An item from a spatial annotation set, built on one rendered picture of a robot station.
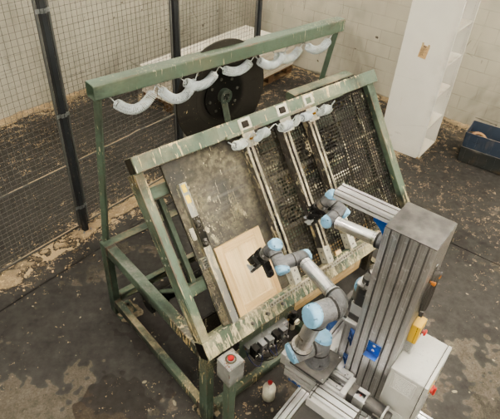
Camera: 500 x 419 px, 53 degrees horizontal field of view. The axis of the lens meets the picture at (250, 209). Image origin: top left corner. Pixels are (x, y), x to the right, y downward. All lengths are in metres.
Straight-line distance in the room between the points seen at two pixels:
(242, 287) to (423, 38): 4.11
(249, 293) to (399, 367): 1.08
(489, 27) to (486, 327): 4.19
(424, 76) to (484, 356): 3.36
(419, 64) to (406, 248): 4.39
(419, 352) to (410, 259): 0.72
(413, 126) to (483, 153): 0.95
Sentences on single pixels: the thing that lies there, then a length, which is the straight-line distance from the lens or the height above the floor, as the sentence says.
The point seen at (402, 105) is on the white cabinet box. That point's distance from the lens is 6.80.
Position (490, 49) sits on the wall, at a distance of 7.76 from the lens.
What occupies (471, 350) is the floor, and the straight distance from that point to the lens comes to 4.79.
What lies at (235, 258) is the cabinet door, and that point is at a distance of 3.28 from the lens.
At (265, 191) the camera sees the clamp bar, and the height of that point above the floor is 1.46.
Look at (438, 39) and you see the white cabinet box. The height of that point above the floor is 1.54.
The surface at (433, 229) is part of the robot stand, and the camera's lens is 2.42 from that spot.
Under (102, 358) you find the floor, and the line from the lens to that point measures 4.33.
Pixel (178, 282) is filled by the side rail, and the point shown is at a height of 1.25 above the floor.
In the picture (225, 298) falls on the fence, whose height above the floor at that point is 1.05.
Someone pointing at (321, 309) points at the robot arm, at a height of 1.67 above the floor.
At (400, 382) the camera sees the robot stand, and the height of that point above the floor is 1.17.
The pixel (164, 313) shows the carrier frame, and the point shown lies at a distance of 3.51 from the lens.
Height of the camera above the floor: 3.46
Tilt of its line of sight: 38 degrees down
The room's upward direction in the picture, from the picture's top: 4 degrees clockwise
